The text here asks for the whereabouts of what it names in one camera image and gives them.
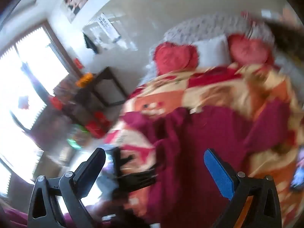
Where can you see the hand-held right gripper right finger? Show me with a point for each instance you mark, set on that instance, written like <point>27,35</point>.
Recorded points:
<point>217,171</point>

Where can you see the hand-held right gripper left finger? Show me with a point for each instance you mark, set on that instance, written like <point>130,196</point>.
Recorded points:
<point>93,163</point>

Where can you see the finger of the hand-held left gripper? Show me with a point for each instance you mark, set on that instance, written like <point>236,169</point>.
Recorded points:
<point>140,178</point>
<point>127,161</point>

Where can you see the maroon knitted sweater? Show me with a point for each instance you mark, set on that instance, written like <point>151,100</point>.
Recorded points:
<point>201,133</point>

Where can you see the red box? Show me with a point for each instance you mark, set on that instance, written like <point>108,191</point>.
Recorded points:
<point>97,123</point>

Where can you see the orange cream printed blanket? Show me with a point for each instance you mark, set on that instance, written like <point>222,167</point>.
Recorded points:
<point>237,92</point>

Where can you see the orange flower bunch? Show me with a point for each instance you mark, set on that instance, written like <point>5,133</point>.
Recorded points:
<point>84,79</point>

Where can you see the dark wooden table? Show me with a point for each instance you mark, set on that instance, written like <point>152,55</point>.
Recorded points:
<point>108,71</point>

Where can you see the red heart pillow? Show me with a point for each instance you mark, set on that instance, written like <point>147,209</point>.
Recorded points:
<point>175,57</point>
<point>249,49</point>

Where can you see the black hanging object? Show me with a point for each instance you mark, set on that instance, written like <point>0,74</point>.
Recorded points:
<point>91,42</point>

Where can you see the white pillow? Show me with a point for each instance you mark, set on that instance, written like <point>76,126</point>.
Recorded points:
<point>213,49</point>

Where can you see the window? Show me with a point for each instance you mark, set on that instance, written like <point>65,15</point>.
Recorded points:
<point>30,59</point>

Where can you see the grey patterned headboard cloth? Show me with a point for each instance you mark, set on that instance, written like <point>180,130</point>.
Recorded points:
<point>190,26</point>

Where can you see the dark blurred object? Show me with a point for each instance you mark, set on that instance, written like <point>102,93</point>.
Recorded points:
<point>287,38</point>

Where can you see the red wall sticker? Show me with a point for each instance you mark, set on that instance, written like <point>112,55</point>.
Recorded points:
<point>78,63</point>

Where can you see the white wall calendar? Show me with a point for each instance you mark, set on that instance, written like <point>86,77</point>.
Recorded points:
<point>104,28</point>

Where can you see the wall poster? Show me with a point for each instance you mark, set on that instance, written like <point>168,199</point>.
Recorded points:
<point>76,0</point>

